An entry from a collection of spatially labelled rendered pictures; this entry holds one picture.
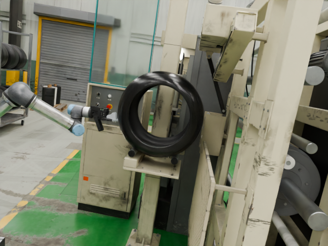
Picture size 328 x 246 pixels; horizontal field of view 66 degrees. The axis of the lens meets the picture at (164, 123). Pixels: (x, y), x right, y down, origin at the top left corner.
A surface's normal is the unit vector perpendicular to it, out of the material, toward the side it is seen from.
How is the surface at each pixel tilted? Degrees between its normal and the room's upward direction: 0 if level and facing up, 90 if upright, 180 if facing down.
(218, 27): 90
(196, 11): 90
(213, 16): 90
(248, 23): 72
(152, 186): 90
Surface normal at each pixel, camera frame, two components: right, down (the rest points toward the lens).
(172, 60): -0.11, 0.15
